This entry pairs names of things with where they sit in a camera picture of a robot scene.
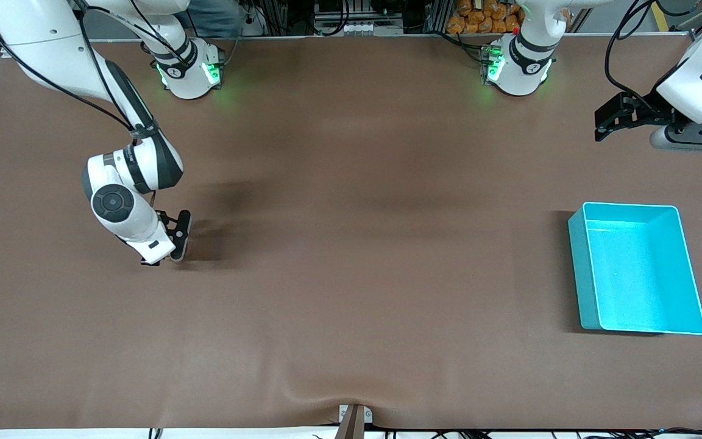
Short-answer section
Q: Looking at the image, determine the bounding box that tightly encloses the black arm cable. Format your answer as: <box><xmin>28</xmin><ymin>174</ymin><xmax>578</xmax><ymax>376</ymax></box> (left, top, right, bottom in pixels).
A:
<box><xmin>604</xmin><ymin>0</ymin><xmax>668</xmax><ymax>110</ymax></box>
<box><xmin>0</xmin><ymin>0</ymin><xmax>144</xmax><ymax>132</ymax></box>

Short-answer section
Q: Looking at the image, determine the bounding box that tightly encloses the brown bar under bracket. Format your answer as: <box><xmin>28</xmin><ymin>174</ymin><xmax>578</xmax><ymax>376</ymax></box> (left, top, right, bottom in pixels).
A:
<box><xmin>334</xmin><ymin>405</ymin><xmax>365</xmax><ymax>439</ymax></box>

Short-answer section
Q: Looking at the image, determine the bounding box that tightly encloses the white terminal block row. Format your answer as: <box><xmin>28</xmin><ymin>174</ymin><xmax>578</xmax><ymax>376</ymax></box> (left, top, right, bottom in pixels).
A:
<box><xmin>340</xmin><ymin>21</ymin><xmax>404</xmax><ymax>37</ymax></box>

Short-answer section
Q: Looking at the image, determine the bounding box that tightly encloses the pile of orange items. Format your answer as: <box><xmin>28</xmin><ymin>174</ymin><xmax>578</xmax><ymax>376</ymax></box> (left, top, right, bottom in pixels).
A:
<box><xmin>447</xmin><ymin>0</ymin><xmax>523</xmax><ymax>35</ymax></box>

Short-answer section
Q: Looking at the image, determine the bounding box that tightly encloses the person in blue jeans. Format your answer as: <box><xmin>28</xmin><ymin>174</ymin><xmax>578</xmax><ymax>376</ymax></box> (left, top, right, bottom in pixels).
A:
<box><xmin>188</xmin><ymin>0</ymin><xmax>243</xmax><ymax>38</ymax></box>

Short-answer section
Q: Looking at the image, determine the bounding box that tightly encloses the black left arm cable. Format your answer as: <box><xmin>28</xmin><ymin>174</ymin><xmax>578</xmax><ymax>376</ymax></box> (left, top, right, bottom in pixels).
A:
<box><xmin>604</xmin><ymin>0</ymin><xmax>668</xmax><ymax>110</ymax></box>

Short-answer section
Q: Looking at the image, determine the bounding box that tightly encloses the brown table mat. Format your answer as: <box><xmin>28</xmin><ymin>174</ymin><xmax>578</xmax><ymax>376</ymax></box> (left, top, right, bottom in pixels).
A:
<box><xmin>0</xmin><ymin>34</ymin><xmax>702</xmax><ymax>430</ymax></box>

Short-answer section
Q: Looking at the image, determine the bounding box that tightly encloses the teal plastic bin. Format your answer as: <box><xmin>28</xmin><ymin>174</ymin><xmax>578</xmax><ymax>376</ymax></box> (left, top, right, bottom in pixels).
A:
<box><xmin>567</xmin><ymin>202</ymin><xmax>702</xmax><ymax>336</ymax></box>

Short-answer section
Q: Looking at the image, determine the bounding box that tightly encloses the metal table edge bracket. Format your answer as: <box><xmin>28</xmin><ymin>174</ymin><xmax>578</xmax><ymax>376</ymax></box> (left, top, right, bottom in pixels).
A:
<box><xmin>338</xmin><ymin>404</ymin><xmax>374</xmax><ymax>425</ymax></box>

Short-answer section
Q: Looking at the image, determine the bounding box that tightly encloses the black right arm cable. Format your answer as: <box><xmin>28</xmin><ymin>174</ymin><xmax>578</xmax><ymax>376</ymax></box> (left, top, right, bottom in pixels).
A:
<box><xmin>0</xmin><ymin>0</ymin><xmax>144</xmax><ymax>132</ymax></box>

